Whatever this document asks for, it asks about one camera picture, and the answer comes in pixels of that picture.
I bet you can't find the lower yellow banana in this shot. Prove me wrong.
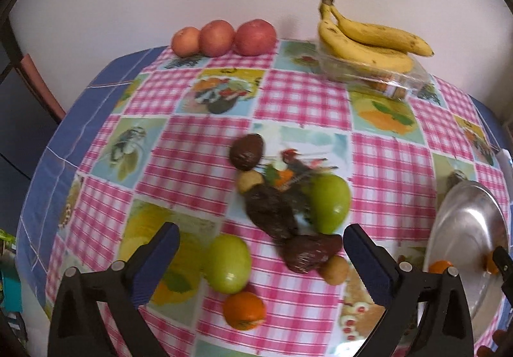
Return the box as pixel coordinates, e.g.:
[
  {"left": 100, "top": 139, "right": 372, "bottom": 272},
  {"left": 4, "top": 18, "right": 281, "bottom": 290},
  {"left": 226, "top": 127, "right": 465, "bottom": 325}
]
[{"left": 317, "top": 2, "right": 414, "bottom": 73}]

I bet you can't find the orange tangerine in bowl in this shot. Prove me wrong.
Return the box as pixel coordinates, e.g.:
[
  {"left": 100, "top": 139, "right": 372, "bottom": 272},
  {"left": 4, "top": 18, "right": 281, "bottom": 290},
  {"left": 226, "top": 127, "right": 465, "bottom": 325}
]
[{"left": 428, "top": 260, "right": 453, "bottom": 274}]

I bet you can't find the upper yellow banana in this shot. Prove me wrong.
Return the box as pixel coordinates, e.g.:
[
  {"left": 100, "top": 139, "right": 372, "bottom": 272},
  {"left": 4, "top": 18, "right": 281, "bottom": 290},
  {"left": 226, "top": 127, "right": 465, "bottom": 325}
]
[{"left": 322, "top": 0, "right": 434, "bottom": 57}]

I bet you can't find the small yellow-brown round fruit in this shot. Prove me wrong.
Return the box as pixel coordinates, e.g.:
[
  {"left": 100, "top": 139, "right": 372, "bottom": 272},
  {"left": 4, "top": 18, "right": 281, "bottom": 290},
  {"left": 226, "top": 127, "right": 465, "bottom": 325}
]
[{"left": 236, "top": 170, "right": 264, "bottom": 194}]

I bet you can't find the yellow banana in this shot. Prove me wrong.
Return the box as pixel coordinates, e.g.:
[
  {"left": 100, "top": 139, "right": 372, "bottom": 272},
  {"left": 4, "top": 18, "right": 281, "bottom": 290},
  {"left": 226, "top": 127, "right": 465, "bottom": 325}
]
[
  {"left": 317, "top": 2, "right": 414, "bottom": 73},
  {"left": 322, "top": 0, "right": 434, "bottom": 57}
]

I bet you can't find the clear plastic clamshell container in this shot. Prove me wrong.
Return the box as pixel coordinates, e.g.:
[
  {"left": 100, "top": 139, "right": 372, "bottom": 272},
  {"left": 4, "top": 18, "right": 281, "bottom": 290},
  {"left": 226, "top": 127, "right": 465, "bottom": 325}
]
[{"left": 315, "top": 41, "right": 430, "bottom": 100}]

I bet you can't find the long dark wrinkled avocado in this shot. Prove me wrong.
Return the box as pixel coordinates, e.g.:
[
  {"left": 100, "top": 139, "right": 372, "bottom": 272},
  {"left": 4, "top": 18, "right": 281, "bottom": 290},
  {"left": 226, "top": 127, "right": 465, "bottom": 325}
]
[{"left": 243, "top": 183, "right": 298, "bottom": 242}]

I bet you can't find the small pale red apple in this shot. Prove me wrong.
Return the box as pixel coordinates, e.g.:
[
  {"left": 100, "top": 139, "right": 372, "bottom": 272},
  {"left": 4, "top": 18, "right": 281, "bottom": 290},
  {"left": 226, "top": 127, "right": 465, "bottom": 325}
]
[{"left": 171, "top": 26, "right": 200, "bottom": 58}]

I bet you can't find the middle red apple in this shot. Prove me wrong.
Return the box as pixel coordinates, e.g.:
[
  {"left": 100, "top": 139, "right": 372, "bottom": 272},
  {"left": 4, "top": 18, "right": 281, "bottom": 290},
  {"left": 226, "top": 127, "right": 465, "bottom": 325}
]
[{"left": 199, "top": 19, "right": 235, "bottom": 58}]

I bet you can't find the wooden chair frame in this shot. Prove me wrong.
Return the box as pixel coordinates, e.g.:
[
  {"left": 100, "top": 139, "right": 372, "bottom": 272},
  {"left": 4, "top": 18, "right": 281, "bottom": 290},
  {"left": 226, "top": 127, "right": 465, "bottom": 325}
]
[{"left": 1, "top": 18, "right": 66, "bottom": 124}]

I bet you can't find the round steel bowl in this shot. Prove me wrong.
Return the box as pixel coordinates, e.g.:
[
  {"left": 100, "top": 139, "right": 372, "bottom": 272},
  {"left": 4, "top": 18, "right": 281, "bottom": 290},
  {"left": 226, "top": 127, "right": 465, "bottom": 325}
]
[{"left": 424, "top": 181, "right": 509, "bottom": 336}]

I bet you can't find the person's left hand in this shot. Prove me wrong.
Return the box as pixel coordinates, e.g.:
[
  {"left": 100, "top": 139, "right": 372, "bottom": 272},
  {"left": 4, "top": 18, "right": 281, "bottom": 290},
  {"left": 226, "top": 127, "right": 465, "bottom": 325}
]
[{"left": 476, "top": 329, "right": 511, "bottom": 357}]

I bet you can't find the dark avocado lower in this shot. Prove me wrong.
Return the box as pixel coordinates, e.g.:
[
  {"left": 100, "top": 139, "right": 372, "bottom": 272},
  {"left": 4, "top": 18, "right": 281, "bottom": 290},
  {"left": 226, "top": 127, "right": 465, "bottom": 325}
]
[{"left": 282, "top": 234, "right": 342, "bottom": 274}]

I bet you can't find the round dark avocado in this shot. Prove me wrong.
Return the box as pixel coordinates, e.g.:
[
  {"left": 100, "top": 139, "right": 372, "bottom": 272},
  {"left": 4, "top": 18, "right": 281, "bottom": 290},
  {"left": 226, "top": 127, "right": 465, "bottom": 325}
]
[{"left": 229, "top": 133, "right": 264, "bottom": 171}]

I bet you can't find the orange tangerine on table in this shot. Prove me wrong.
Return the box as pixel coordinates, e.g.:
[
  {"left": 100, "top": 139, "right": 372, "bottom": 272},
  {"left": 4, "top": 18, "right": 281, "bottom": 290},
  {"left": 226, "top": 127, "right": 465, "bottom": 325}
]
[{"left": 223, "top": 291, "right": 267, "bottom": 331}]

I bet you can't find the fruit-pattern pink checkered tablecloth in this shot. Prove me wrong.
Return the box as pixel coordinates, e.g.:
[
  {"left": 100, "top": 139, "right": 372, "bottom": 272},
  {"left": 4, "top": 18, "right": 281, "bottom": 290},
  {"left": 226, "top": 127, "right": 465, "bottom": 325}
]
[{"left": 17, "top": 41, "right": 511, "bottom": 356}]

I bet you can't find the green apple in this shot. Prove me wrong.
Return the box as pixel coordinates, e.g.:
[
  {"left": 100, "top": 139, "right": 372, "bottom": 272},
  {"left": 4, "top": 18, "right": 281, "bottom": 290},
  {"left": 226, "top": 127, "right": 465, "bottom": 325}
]
[
  {"left": 204, "top": 234, "right": 252, "bottom": 295},
  {"left": 306, "top": 173, "right": 351, "bottom": 235}
]

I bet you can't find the large red apple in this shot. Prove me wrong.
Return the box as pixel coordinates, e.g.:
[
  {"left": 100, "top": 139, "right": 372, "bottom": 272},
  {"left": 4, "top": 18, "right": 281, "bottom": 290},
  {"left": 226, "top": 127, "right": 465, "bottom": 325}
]
[{"left": 234, "top": 19, "right": 276, "bottom": 57}]

